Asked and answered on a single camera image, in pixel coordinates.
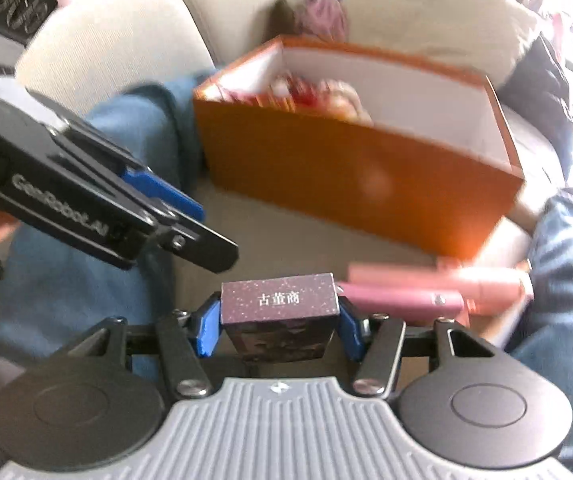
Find dark purple card box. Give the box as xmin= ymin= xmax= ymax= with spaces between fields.
xmin=220 ymin=273 xmax=339 ymax=363

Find pink case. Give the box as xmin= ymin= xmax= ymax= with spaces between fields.
xmin=337 ymin=262 xmax=533 ymax=324

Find white crochet bunny toy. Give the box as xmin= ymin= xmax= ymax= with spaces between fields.
xmin=267 ymin=73 xmax=373 ymax=126

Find left leg in jeans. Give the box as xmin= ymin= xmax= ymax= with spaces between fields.
xmin=0 ymin=4 xmax=297 ymax=380

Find orange cardboard box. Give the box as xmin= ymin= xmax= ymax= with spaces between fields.
xmin=193 ymin=36 xmax=524 ymax=260

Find pink cloth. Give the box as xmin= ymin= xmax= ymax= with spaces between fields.
xmin=295 ymin=0 xmax=348 ymax=42

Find black jacket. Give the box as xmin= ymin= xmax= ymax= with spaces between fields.
xmin=497 ymin=35 xmax=573 ymax=180

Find cream cushion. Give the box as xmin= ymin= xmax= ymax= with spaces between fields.
xmin=341 ymin=0 xmax=542 ymax=88

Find beige sofa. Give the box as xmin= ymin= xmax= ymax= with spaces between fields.
xmin=13 ymin=0 xmax=567 ymax=311

